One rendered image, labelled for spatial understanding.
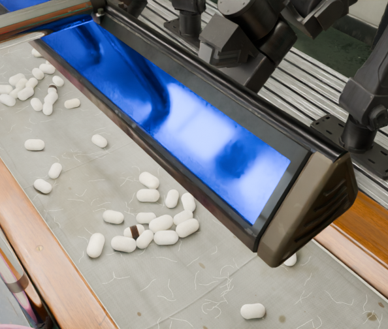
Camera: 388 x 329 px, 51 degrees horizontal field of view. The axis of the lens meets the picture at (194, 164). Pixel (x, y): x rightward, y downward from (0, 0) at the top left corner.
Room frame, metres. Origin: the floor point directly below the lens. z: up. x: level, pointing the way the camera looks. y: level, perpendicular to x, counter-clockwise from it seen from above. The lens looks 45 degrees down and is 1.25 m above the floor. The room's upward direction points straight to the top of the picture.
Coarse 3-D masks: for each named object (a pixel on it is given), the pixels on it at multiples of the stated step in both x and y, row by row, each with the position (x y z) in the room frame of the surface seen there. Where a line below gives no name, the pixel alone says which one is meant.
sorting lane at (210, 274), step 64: (0, 64) 0.85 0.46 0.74; (0, 128) 0.61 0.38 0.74; (64, 128) 0.61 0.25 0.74; (64, 192) 0.45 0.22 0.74; (128, 192) 0.45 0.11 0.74; (128, 256) 0.32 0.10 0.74; (192, 256) 0.32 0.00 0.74; (256, 256) 0.32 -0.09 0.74; (320, 256) 0.32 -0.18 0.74; (128, 320) 0.23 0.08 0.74; (192, 320) 0.23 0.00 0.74; (256, 320) 0.23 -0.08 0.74; (320, 320) 0.23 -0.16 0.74; (384, 320) 0.23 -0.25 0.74
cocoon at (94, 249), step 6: (96, 234) 0.35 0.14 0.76; (102, 234) 0.35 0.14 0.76; (90, 240) 0.34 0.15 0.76; (96, 240) 0.34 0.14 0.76; (102, 240) 0.34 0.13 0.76; (90, 246) 0.33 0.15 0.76; (96, 246) 0.33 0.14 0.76; (102, 246) 0.33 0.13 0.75; (90, 252) 0.32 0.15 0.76; (96, 252) 0.32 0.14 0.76
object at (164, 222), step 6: (162, 216) 0.38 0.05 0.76; (168, 216) 0.38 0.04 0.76; (150, 222) 0.37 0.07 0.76; (156, 222) 0.37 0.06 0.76; (162, 222) 0.37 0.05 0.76; (168, 222) 0.37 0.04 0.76; (150, 228) 0.36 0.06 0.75; (156, 228) 0.36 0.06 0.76; (162, 228) 0.36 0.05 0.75; (168, 228) 0.37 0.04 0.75
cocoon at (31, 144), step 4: (28, 140) 0.55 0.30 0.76; (32, 140) 0.55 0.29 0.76; (36, 140) 0.55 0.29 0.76; (40, 140) 0.56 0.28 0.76; (28, 144) 0.55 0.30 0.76; (32, 144) 0.55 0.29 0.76; (36, 144) 0.55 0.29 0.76; (40, 144) 0.55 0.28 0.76; (28, 148) 0.54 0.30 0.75; (32, 148) 0.54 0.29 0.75; (36, 148) 0.54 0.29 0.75; (40, 148) 0.55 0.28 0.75
